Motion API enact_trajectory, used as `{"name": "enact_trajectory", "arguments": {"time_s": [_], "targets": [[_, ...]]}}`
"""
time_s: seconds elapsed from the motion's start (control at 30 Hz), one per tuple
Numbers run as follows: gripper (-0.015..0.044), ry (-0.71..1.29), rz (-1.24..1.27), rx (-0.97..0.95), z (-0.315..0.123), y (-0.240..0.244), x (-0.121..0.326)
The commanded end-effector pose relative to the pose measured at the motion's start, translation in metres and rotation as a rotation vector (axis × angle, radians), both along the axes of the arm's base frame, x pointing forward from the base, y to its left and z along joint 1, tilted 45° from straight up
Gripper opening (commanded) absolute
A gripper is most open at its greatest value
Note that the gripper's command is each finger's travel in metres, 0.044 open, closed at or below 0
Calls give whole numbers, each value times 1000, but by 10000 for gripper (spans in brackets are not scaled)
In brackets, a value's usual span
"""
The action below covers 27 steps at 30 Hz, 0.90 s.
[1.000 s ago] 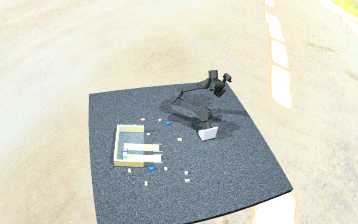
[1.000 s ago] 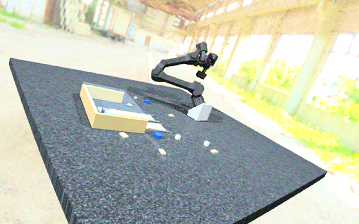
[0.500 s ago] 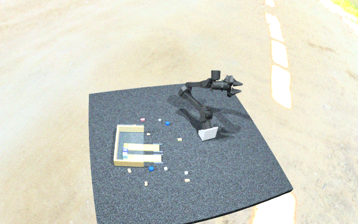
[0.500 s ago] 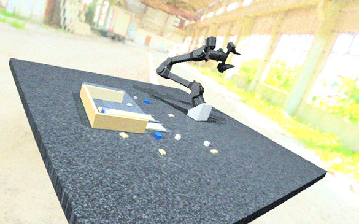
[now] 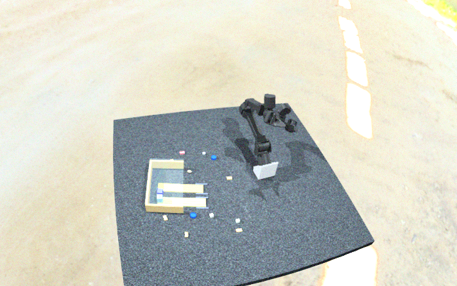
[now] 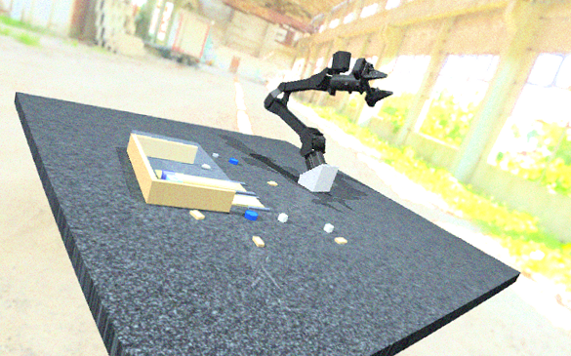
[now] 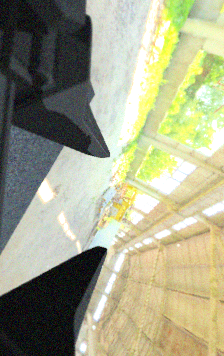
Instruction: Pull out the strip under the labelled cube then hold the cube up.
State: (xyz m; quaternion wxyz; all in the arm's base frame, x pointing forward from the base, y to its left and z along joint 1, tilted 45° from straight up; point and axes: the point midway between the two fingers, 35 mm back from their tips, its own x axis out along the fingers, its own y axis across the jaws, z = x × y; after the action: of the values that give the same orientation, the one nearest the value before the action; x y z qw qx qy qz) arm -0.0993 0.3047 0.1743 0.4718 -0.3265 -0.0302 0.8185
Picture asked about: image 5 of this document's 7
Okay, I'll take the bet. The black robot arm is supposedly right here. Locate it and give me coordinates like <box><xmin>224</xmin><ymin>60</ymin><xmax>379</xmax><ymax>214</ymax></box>
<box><xmin>239</xmin><ymin>94</ymin><xmax>291</xmax><ymax>166</ymax></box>

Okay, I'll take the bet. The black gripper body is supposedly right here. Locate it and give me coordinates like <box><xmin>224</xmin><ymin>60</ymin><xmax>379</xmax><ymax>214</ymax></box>
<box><xmin>264</xmin><ymin>110</ymin><xmax>297</xmax><ymax>131</ymax></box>

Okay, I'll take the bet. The cream strip with green lines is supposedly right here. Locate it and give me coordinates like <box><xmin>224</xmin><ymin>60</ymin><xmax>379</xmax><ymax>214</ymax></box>
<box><xmin>183</xmin><ymin>198</ymin><xmax>206</xmax><ymax>208</ymax></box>

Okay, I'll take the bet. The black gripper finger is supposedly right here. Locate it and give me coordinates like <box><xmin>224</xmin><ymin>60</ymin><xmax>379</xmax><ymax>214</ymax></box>
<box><xmin>288</xmin><ymin>120</ymin><xmax>298</xmax><ymax>132</ymax></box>
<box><xmin>270</xmin><ymin>114</ymin><xmax>286</xmax><ymax>128</ymax></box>

